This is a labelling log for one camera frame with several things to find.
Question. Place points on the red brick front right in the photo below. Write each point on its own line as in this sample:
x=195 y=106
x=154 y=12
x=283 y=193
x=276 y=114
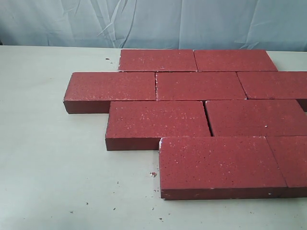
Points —
x=291 y=156

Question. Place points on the red placed brick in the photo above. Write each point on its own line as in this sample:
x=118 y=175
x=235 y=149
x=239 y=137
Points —
x=198 y=86

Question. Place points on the red brick bottom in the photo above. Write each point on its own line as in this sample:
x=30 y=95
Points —
x=92 y=92

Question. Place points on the red brick third row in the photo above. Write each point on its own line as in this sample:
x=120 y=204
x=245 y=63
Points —
x=256 y=118

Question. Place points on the red brick back left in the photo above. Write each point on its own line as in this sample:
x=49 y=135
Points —
x=157 y=60

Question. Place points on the red brick second row right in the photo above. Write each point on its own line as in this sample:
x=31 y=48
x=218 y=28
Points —
x=274 y=84

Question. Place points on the red brick front left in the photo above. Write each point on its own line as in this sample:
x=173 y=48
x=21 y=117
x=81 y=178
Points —
x=218 y=168

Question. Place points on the white backdrop sheet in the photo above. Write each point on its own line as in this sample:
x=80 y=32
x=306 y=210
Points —
x=277 y=25

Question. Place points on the red brick top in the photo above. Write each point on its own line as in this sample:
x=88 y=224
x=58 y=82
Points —
x=139 y=125

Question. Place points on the red brick back right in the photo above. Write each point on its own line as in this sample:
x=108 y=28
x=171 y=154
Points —
x=233 y=60

